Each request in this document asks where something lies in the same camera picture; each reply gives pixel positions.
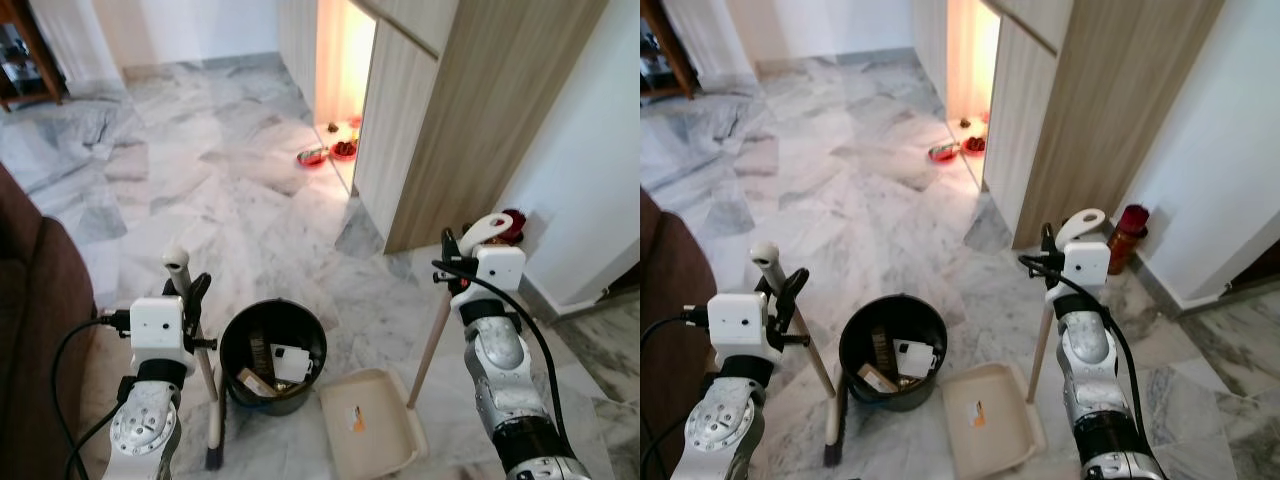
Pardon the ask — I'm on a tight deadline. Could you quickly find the dark wooden furniture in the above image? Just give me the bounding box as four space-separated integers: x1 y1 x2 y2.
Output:
640 0 698 101
0 0 66 113

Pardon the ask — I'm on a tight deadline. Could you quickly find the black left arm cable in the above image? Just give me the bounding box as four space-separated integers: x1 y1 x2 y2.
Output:
640 305 713 480
50 310 133 480

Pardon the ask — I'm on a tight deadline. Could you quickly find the small white box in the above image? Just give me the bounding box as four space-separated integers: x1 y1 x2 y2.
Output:
272 345 313 384
893 340 936 379

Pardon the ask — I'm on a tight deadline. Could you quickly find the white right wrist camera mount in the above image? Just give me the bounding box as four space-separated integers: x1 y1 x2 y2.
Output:
1062 241 1113 301
475 245 527 301

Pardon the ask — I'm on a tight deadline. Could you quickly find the brown sofa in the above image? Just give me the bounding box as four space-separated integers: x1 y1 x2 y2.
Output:
640 190 706 471
0 165 98 480

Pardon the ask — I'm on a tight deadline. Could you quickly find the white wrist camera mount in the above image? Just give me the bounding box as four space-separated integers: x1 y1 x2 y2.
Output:
708 292 769 359
475 245 527 301
130 296 188 366
1062 241 1113 301

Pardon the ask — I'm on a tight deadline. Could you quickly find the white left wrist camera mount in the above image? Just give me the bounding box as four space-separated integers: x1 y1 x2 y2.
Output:
708 292 769 359
130 296 188 366

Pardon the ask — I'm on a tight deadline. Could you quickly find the light wooden cabinet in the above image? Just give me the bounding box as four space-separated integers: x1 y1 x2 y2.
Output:
912 0 1226 251
278 0 608 256

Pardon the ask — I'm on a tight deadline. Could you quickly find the black round waste bin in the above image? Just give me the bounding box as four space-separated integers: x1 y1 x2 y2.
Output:
838 294 949 412
218 298 329 417

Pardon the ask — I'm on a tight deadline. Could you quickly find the dark red bottle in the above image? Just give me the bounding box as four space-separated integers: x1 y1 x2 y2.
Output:
497 208 531 246
1107 205 1149 276

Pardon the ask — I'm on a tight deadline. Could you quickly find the beige long-handled dustpan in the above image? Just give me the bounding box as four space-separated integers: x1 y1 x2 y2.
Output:
942 208 1108 480
318 212 516 479

